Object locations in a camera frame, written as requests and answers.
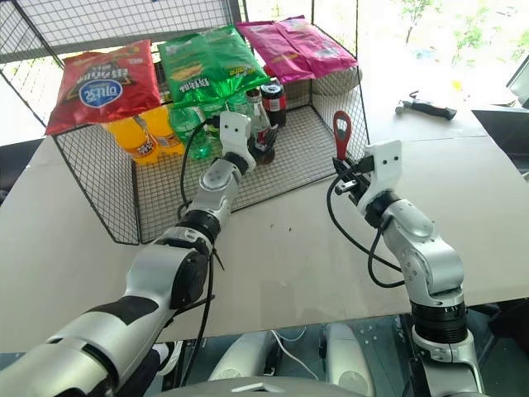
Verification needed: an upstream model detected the green chip bag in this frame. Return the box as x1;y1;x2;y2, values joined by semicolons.
156;24;269;109

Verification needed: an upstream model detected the green soda bottle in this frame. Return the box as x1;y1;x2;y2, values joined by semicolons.
226;93;249;115
168;103;210;160
200;101;227;138

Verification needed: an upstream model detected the silver rounded robot leg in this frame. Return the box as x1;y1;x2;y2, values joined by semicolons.
326;322;377;397
206;330;278;384

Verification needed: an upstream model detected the black and white shoe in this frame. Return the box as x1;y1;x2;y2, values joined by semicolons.
151;341;185;377

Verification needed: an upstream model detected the glass cola bottle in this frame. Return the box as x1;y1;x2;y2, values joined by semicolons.
245;88;277;165

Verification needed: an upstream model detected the black handled hammer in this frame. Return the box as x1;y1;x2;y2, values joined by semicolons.
394;90;459;122

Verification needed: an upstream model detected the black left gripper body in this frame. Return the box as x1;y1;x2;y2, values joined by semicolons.
246;136;270;165

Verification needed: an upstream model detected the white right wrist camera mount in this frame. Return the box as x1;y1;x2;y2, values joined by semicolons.
357;139;403;216

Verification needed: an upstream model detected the black wire mesh rack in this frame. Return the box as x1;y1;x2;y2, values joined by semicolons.
0;0;371;246

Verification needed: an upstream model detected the thin white cable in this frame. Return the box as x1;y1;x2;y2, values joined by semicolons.
270;328;322;381

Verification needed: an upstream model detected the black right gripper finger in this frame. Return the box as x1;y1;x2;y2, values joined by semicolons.
334;175;360;196
332;155;355;177

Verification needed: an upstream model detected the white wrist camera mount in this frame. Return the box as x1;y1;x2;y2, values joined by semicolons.
217;111;257;171
357;139;403;216

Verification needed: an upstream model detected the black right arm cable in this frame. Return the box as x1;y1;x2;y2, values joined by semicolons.
326;159;408;289

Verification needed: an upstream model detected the orange soda bottle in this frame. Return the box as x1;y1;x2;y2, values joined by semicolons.
142;105;186;157
102;113;160;166

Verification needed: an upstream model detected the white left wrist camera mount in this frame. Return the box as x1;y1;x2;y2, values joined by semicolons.
217;111;257;171

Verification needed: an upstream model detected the magenta chip bag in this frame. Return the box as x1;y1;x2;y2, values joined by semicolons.
235;15;359;85

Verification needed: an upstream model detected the red bottle opener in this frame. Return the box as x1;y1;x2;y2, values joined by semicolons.
332;110;353;163

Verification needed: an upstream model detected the red chip bag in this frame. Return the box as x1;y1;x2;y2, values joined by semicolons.
44;39;162;136

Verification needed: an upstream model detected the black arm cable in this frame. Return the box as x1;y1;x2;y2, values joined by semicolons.
159;117;227;390
326;159;408;289

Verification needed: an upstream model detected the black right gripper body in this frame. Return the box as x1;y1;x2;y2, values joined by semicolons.
348;155;375;204

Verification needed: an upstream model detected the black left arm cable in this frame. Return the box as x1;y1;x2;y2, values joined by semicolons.
159;117;227;390

